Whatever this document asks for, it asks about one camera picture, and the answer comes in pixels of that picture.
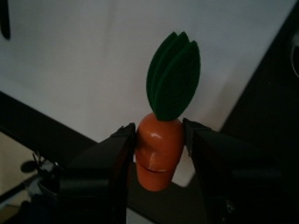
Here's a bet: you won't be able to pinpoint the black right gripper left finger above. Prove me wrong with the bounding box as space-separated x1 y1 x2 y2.
58 122 137 224

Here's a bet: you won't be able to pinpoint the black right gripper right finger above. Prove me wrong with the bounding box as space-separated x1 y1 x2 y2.
182 117 299 224

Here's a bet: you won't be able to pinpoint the orange toy carrot green leaves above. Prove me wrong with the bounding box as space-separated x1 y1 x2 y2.
134 31 202 193

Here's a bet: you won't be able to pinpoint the white cutting board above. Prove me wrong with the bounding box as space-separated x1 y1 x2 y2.
0 0 299 188

